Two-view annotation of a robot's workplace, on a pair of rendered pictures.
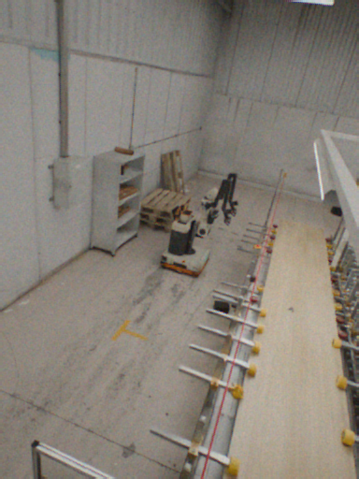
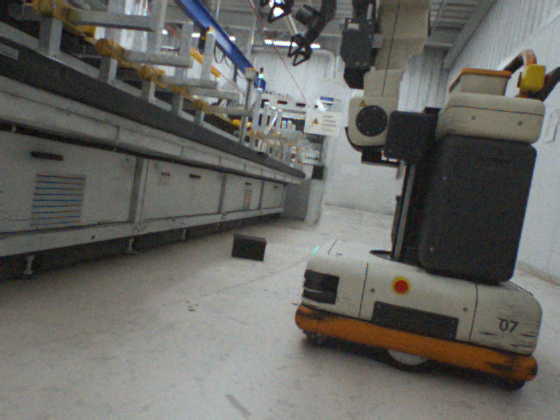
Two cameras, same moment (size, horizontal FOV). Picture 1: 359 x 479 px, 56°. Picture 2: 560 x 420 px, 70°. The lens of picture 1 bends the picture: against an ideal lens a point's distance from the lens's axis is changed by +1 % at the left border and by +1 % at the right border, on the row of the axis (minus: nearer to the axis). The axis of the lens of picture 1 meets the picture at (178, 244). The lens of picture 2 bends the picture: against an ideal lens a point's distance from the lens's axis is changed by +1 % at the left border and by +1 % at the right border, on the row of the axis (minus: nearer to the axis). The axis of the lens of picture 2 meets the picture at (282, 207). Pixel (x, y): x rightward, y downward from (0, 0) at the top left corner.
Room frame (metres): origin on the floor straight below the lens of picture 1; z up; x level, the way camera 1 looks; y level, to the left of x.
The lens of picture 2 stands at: (6.25, -0.72, 0.47)
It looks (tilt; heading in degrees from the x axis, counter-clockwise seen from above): 3 degrees down; 176
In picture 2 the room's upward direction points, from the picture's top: 9 degrees clockwise
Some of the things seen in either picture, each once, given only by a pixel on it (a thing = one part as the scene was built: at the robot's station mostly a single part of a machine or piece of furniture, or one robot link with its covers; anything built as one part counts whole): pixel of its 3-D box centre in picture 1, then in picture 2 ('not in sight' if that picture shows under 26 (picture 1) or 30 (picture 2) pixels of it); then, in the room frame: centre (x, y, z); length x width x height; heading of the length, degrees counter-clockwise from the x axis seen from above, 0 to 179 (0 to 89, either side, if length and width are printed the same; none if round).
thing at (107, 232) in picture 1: (118, 201); not in sight; (5.26, 1.12, 0.78); 0.90 x 0.45 x 1.55; 165
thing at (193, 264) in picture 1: (185, 256); (403, 292); (4.87, -0.15, 0.16); 0.67 x 0.64 x 0.25; 75
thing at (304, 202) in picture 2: not in sight; (275, 153); (0.01, -0.51, 0.95); 1.65 x 0.70 x 1.90; 75
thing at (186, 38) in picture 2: not in sight; (181, 76); (4.38, -1.13, 0.88); 0.04 x 0.04 x 0.48; 75
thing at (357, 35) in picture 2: (212, 214); (361, 49); (4.80, -0.43, 0.99); 0.28 x 0.16 x 0.22; 165
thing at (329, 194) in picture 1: (325, 160); not in sight; (2.86, -1.06, 2.34); 2.40 x 0.12 x 0.08; 165
